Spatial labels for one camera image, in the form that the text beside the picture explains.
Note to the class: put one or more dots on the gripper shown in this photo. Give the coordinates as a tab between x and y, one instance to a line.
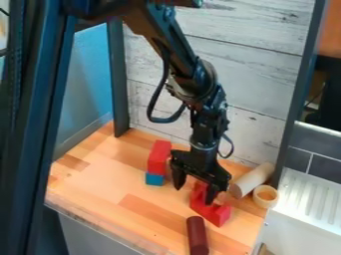
200	163

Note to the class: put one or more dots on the red arch block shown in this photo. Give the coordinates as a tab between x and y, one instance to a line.
210	207

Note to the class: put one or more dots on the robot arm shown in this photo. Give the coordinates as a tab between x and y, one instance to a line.
186	63

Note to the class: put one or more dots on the blue cube block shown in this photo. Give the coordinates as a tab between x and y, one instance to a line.
154	179

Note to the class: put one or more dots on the red rectangular block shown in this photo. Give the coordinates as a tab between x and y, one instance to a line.
159	157

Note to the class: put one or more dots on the dark red cylinder block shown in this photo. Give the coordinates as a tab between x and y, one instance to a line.
197	235

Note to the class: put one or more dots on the wooden half cylinder block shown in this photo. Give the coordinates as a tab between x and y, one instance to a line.
251	180

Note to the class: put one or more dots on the white dish rack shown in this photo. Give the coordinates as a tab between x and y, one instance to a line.
306	202

